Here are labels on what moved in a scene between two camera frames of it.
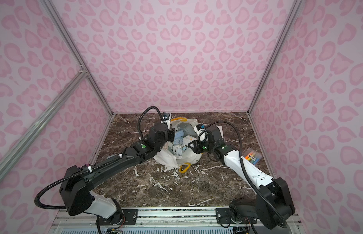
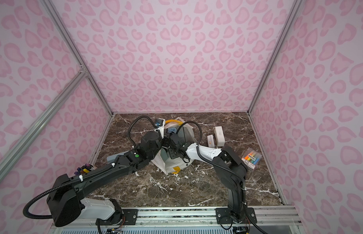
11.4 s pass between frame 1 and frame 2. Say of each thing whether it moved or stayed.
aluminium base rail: stayed
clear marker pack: stayed
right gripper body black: moved
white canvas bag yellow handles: moved
